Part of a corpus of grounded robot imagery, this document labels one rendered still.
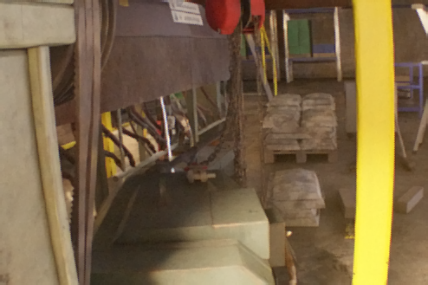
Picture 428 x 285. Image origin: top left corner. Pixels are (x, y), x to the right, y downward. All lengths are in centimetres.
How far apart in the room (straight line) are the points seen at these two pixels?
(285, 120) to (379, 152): 385
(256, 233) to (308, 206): 236
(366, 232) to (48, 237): 95
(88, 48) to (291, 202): 279
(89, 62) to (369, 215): 91
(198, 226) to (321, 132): 416
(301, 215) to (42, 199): 285
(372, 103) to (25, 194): 93
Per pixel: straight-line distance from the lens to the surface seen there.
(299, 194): 333
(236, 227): 96
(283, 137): 509
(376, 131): 126
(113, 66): 173
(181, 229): 96
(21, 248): 56
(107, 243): 99
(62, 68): 63
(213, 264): 86
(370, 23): 125
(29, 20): 53
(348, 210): 345
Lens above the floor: 121
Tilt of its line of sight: 10 degrees down
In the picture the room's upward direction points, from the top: 4 degrees counter-clockwise
